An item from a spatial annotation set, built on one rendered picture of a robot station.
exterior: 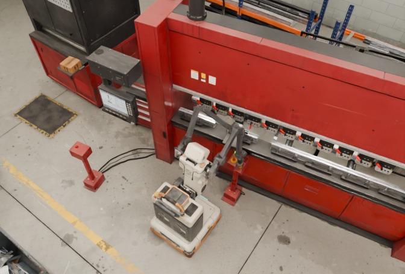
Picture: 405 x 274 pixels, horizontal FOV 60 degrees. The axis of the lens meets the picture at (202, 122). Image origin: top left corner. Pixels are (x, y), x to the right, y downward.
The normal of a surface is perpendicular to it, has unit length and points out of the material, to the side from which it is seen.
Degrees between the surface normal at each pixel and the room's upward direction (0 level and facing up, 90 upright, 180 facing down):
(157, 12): 0
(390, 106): 90
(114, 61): 1
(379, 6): 90
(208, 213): 0
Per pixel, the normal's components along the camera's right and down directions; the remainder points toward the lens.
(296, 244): 0.01, -0.65
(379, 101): -0.44, 0.68
